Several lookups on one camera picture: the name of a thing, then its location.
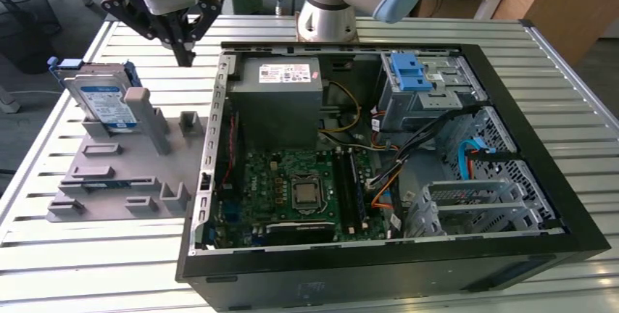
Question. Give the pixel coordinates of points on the silver CPU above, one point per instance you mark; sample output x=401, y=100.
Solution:
x=306, y=194

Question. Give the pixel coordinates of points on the black mesh waste basket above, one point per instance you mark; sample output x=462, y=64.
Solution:
x=28, y=37

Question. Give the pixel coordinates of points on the hard disk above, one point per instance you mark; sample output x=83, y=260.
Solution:
x=105, y=104

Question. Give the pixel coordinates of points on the black PC case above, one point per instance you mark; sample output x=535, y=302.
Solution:
x=338, y=266

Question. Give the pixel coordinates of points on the grey optical drive cage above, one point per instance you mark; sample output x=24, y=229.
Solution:
x=435, y=101

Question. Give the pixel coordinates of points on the grey floor stand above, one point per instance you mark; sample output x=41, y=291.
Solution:
x=10, y=104

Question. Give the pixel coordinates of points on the green motherboard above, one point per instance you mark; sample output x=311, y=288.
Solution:
x=269, y=179

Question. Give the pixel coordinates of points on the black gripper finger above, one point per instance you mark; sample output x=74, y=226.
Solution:
x=129, y=10
x=210, y=5

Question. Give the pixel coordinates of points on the grey power supply unit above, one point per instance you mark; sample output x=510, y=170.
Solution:
x=275, y=117

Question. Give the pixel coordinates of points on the grey parts rack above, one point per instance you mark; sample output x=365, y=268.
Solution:
x=126, y=168

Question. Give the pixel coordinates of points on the metal disk bay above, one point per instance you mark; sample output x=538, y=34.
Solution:
x=483, y=207

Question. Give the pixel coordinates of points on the RAM stick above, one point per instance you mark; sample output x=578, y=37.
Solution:
x=106, y=183

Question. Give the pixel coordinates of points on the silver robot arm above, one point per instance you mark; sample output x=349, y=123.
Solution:
x=329, y=19

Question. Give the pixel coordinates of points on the black graphics card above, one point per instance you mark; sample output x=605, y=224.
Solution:
x=299, y=232

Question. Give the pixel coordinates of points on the blue drive latch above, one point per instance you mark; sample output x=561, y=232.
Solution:
x=409, y=74

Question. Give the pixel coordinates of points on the wooden cabinet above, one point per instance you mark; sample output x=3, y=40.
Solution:
x=570, y=8

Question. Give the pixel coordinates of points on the CPU socket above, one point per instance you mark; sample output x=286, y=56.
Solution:
x=307, y=178

